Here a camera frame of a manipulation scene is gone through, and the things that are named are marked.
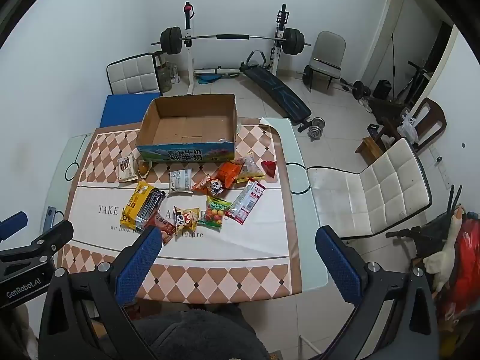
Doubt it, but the dark fleece clothing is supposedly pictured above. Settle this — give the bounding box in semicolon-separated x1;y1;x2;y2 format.
133;304;271;360

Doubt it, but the white and grey snack packet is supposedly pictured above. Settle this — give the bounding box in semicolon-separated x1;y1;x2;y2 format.
167;169;194;196

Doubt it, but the black dumbbell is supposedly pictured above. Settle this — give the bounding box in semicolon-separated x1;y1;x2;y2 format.
339;79;372;100

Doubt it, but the water jug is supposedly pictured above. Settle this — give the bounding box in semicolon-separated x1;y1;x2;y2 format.
154;54;177;92

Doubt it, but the plain orange snack packet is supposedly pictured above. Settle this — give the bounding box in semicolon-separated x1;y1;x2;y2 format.
217;161;242;188

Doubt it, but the cardboard box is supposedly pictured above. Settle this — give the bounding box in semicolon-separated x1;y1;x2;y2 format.
136;94;239;164

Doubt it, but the checkered tablecloth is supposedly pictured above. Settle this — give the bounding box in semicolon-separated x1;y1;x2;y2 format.
56;118;304;304

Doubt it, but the brown wooden chair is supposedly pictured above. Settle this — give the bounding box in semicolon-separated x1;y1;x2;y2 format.
403;97;448;154

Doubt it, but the clear and yellow snack packet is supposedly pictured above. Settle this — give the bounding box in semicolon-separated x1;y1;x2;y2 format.
234;152;266;184

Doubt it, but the red bag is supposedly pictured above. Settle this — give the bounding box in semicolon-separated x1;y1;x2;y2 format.
437;217;480;319

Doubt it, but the black snack packet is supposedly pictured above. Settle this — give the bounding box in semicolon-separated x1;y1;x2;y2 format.
136;188;166;232

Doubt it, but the dark wooden low table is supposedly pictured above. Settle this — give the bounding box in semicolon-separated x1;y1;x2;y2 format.
365;95;411;136

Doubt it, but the small wooden stool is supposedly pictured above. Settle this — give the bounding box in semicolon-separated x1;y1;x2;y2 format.
355;135;383;158

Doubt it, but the yellow panda snack packet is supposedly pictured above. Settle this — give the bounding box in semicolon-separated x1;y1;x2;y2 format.
172;205;200;233

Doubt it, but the exercise bike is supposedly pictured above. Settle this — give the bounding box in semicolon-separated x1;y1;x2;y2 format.
394;60;437;107

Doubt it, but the white padded chair back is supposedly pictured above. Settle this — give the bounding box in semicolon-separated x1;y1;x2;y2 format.
106;53;163;96

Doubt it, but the black metal frame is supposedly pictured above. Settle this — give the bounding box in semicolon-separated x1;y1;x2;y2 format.
386;184;466;259

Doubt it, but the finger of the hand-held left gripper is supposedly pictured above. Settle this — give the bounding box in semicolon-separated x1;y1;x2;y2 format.
0;219;74;264
0;211;29;241

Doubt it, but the long red and white packet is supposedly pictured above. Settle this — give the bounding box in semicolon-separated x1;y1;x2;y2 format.
225;180;266;225

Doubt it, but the brown and red snack packet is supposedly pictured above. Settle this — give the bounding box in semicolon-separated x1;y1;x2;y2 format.
144;212;177;246

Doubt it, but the orange panda snack packet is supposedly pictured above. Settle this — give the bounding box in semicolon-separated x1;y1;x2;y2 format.
192;174;226;197

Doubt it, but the white and brown snack packet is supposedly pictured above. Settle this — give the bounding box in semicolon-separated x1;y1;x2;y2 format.
117;156;136;183

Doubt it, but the white toy goose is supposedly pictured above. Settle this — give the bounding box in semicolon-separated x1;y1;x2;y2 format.
423;206;467;293

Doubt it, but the black speaker box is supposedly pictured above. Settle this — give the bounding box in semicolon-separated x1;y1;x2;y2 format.
373;80;392;101

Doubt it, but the white plastic bag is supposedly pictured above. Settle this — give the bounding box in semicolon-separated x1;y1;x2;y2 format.
397;114;418;145

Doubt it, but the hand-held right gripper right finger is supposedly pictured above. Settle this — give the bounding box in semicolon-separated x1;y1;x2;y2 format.
315;226;439;360

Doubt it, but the chrome dumbbell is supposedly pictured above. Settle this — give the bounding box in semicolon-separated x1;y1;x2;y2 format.
298;117;326;142

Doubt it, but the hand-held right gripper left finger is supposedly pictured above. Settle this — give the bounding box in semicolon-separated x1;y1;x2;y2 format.
38;226;164;360

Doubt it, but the grey chair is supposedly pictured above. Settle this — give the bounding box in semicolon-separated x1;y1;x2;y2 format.
305;31;346;92

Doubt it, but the green snack packet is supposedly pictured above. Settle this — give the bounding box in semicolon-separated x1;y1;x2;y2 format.
197;195;232;229

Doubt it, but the black sit-up bench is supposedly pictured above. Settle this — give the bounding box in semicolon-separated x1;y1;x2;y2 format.
240;50;313;124

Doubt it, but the white padded chair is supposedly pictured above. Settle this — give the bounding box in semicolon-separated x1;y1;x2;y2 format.
106;53;163;96
307;137;434;241

